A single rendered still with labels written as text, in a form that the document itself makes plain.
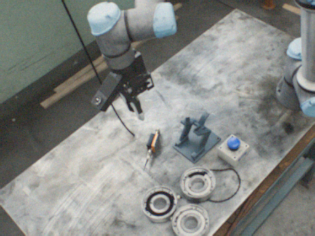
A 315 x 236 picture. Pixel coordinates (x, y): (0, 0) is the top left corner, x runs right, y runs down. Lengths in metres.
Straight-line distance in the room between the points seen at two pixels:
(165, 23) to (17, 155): 1.77
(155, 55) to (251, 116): 1.55
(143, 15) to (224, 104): 0.57
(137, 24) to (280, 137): 0.62
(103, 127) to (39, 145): 1.16
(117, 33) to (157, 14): 0.10
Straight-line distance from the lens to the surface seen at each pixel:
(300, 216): 2.04
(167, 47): 2.81
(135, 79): 1.03
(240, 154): 1.18
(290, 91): 1.32
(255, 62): 1.50
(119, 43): 0.92
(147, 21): 0.89
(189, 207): 1.11
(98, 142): 1.33
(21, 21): 2.48
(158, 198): 1.14
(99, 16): 0.90
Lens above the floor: 1.84
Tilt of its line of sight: 54 degrees down
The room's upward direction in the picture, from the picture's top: 6 degrees counter-clockwise
